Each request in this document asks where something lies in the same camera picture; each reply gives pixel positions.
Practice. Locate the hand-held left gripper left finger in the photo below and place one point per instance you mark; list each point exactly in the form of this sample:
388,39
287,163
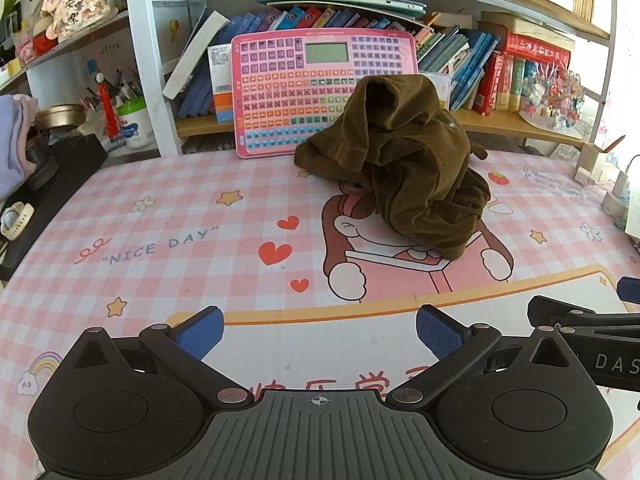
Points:
200,332

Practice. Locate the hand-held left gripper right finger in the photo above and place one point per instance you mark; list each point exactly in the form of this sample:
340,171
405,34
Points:
440,332

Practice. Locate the bunch of pens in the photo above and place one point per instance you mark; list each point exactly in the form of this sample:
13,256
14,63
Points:
125,87

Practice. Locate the pink checked cartoon desk mat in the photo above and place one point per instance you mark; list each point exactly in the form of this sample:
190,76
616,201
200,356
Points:
175,240

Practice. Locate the white charger plug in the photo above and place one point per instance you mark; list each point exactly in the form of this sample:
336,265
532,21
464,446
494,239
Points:
620,190

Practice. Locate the lavender cloth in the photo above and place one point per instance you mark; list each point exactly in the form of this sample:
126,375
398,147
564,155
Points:
12,145

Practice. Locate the row of thin teal books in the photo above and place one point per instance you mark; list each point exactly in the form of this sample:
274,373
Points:
450,55

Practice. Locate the green thick dictionary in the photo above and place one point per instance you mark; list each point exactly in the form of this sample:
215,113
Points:
517,85

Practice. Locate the red tassel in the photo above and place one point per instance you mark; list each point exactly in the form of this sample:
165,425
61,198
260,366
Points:
111,110

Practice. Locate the round brass tin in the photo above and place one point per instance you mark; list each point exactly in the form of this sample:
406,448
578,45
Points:
60,116

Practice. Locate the white wristwatch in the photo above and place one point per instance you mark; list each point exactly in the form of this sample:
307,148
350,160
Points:
15,220

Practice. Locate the beige hardcover book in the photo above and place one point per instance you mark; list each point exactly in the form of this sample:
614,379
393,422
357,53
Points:
530,27

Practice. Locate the green plant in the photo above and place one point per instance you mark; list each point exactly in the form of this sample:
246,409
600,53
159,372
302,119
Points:
15,5

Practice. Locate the white and wooden bookshelf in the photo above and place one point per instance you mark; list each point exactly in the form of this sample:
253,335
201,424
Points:
144,60

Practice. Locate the long red book box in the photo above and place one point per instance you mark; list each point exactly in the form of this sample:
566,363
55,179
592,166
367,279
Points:
537,49

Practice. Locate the white box with orange label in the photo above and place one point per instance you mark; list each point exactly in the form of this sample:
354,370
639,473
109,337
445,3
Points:
220,80

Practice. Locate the row of purple blue books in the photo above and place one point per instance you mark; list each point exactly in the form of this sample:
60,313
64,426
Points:
300,19

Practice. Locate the acrylic charm display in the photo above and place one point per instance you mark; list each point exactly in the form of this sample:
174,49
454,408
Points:
555,95

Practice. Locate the thick white-paged book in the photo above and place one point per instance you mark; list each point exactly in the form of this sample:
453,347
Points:
192,55

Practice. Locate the dark round case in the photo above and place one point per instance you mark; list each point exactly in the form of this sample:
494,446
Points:
42,162

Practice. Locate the black box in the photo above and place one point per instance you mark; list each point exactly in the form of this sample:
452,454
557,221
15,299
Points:
65,175

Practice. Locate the pink learning tablet toy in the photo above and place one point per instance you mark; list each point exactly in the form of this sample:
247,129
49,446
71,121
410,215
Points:
280,100

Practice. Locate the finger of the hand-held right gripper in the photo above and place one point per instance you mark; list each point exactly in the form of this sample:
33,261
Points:
545,310
631,291

